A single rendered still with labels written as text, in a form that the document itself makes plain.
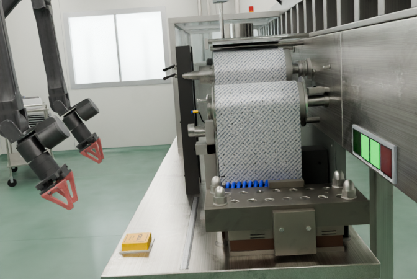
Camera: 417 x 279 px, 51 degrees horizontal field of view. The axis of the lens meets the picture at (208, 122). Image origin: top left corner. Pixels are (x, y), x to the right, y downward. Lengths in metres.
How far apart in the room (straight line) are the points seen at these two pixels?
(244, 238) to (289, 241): 0.11
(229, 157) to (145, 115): 5.73
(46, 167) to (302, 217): 0.64
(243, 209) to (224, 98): 0.33
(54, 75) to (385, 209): 1.20
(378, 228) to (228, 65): 0.72
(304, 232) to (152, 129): 5.96
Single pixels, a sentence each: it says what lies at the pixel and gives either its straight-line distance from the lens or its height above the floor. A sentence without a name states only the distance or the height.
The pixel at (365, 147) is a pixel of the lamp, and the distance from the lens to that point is 1.00.
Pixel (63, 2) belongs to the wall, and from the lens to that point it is 7.23.
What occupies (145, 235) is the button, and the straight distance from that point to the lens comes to 1.26.
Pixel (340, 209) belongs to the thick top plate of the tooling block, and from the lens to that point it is 1.13.
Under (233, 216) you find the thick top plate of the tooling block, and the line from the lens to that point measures 1.10.
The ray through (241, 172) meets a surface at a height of 1.06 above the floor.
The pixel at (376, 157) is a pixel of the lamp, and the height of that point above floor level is 1.18.
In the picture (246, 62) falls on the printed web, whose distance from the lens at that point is 1.48.
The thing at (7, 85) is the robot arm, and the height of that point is 1.36.
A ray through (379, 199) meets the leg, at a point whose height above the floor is 0.91.
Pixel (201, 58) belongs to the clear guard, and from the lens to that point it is 2.26.
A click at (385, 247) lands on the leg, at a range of 1.59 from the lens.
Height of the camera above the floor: 1.40
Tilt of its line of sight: 9 degrees down
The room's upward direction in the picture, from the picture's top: 4 degrees counter-clockwise
